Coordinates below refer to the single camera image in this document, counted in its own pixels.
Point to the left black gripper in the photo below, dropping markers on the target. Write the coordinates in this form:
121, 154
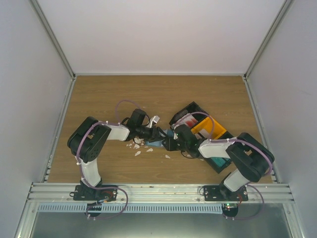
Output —
154, 135

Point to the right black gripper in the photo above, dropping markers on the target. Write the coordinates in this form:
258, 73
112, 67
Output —
170, 147

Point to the red white credit card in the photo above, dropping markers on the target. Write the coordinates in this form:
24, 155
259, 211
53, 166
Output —
188, 120

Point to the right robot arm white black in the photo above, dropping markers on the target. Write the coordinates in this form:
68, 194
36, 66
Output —
251, 159

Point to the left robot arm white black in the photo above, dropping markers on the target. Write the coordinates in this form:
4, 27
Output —
90, 137

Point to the pink white card in orange tray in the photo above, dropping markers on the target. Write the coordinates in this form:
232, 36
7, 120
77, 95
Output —
202, 134

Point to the black card tray far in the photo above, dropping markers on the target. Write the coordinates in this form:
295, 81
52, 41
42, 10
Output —
193, 108

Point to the black card tray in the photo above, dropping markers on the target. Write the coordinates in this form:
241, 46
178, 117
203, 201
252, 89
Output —
193, 108
226, 135

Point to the orange card tray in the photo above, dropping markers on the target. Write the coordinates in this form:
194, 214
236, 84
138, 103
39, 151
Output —
206, 123

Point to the teal credit card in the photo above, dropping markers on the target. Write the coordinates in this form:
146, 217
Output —
220, 162

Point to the black card tray near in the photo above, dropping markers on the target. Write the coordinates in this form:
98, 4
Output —
226, 135

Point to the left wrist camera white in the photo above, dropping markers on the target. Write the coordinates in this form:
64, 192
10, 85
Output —
153, 121

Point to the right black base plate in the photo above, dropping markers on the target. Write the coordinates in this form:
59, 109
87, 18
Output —
222, 193

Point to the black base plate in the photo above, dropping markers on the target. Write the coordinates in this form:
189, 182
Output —
85, 193
222, 193

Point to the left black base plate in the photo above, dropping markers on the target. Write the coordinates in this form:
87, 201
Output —
85, 193

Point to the aluminium front rail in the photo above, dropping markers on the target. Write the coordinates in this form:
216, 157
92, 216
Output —
163, 193

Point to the slotted grey cable duct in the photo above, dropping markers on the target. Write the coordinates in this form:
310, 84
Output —
133, 208

